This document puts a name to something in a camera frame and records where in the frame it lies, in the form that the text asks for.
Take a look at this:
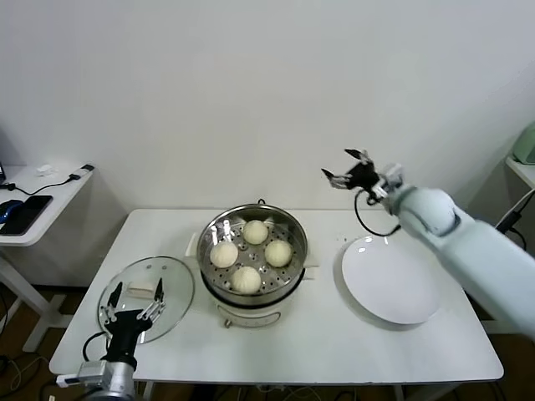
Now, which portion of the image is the black power adapter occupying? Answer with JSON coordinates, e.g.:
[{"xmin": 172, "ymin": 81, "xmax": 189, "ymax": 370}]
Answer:
[{"xmin": 495, "ymin": 211, "xmax": 522, "ymax": 236}]

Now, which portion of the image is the blue computer mouse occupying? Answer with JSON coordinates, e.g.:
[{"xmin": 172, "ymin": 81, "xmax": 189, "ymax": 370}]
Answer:
[{"xmin": 0, "ymin": 199, "xmax": 24, "ymax": 222}]

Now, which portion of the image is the white round plate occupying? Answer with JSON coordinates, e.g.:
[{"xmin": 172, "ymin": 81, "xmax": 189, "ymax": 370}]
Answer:
[{"xmin": 340, "ymin": 236, "xmax": 443, "ymax": 326}]

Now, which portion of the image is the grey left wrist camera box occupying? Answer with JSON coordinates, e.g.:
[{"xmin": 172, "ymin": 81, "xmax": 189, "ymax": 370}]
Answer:
[{"xmin": 56, "ymin": 361, "xmax": 110, "ymax": 388}]

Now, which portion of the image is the white side desk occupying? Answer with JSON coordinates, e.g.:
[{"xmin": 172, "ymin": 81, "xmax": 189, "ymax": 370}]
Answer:
[{"xmin": 0, "ymin": 165, "xmax": 96, "ymax": 354}]

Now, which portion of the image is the mint green appliance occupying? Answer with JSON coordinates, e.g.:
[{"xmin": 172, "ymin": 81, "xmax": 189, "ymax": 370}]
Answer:
[{"xmin": 512, "ymin": 123, "xmax": 535, "ymax": 166}]

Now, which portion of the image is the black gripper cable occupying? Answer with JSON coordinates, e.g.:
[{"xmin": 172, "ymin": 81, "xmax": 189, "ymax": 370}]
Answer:
[
  {"xmin": 82, "ymin": 332, "xmax": 112, "ymax": 363},
  {"xmin": 354, "ymin": 189, "xmax": 403, "ymax": 238}
]

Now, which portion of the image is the white steamed baozi bun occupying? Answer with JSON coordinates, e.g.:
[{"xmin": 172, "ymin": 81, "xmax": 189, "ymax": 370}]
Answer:
[
  {"xmin": 265, "ymin": 240, "xmax": 293, "ymax": 268},
  {"xmin": 209, "ymin": 243, "xmax": 239, "ymax": 269},
  {"xmin": 230, "ymin": 266, "xmax": 262, "ymax": 296},
  {"xmin": 242, "ymin": 220, "xmax": 268, "ymax": 246}
]

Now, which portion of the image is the white power cable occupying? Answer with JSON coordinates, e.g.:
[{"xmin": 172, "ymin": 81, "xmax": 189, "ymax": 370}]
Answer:
[{"xmin": 495, "ymin": 191, "xmax": 535, "ymax": 230}]

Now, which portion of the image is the white side table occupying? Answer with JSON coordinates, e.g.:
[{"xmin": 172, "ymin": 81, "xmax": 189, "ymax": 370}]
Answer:
[{"xmin": 503, "ymin": 156, "xmax": 535, "ymax": 191}]

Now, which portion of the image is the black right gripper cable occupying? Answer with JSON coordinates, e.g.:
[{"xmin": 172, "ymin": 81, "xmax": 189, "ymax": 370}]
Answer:
[{"xmin": 354, "ymin": 189, "xmax": 403, "ymax": 238}]

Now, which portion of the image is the glass lid with cream handle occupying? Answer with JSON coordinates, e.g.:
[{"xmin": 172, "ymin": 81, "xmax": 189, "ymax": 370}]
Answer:
[{"xmin": 96, "ymin": 256, "xmax": 196, "ymax": 346}]

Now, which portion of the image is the black smartphone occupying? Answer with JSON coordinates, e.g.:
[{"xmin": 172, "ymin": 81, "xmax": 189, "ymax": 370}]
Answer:
[{"xmin": 0, "ymin": 195, "xmax": 54, "ymax": 236}]

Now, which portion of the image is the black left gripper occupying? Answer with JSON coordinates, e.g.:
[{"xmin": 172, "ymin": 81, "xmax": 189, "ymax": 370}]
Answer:
[{"xmin": 101, "ymin": 277, "xmax": 165, "ymax": 365}]

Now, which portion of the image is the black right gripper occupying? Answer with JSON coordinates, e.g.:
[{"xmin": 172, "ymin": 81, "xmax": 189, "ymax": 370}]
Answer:
[{"xmin": 319, "ymin": 146, "xmax": 382, "ymax": 192}]

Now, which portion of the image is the stainless steel steamer basket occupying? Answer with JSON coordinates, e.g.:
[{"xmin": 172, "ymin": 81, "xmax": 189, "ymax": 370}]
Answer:
[{"xmin": 196, "ymin": 203, "xmax": 308, "ymax": 297}]

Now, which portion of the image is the black desk cable with adapter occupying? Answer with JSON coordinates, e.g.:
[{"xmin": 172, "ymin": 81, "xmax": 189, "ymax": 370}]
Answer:
[{"xmin": 0, "ymin": 165, "xmax": 95, "ymax": 197}]

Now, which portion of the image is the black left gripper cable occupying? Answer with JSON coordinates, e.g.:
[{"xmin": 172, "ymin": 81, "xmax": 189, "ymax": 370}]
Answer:
[{"xmin": 82, "ymin": 332, "xmax": 112, "ymax": 363}]

